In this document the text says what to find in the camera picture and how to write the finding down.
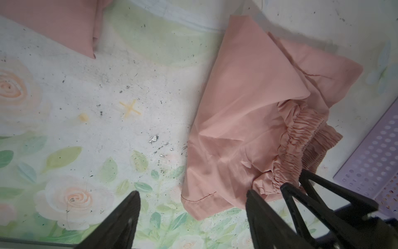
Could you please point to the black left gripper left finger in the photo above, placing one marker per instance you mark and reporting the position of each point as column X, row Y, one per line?
column 118, row 230

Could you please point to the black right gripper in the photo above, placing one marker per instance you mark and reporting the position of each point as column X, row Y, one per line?
column 349, row 227

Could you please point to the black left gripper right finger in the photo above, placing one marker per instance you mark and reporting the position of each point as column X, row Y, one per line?
column 268, row 230

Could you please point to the pink garments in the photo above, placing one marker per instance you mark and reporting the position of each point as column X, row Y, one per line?
column 262, row 119

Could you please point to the pink pixel-print t-shirt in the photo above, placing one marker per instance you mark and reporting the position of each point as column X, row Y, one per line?
column 76, row 25

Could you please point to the lilac perforated plastic basket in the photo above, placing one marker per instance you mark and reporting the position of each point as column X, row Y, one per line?
column 372, row 169

